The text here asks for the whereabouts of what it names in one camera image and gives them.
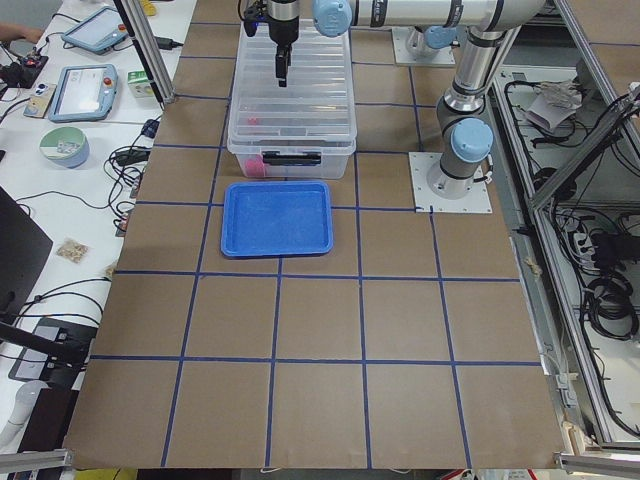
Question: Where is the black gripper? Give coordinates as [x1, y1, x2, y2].
[266, 0, 299, 88]

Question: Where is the blue plastic tray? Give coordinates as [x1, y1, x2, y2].
[220, 180, 334, 258]

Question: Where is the clear plastic box lid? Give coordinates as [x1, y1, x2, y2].
[227, 19, 357, 154]

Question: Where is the person hand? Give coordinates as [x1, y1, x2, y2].
[0, 22, 44, 44]

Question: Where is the near teach pendant tablet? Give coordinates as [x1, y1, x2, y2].
[48, 64, 118, 123]

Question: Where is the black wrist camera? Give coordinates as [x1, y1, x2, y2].
[243, 0, 268, 37]

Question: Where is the light green bowl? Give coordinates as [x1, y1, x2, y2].
[39, 126, 90, 168]

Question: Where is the teach pendant tablet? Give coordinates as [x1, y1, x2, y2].
[48, 64, 118, 123]
[62, 7, 128, 54]

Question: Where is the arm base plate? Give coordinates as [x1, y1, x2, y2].
[391, 26, 457, 68]
[408, 152, 493, 214]

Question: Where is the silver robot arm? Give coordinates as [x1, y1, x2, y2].
[405, 26, 457, 57]
[312, 1, 505, 199]

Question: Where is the small snack bag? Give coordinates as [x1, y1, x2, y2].
[56, 239, 89, 264]

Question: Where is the far teach pendant tablet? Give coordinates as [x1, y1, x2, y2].
[62, 7, 128, 54]

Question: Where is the aluminium frame post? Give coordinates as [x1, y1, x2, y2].
[114, 0, 175, 105]

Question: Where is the black monitor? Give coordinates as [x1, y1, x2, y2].
[0, 189, 53, 324]

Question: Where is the clear plastic storage box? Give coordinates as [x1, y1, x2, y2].
[227, 125, 356, 179]

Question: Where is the green white carton box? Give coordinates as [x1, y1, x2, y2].
[127, 70, 154, 98]

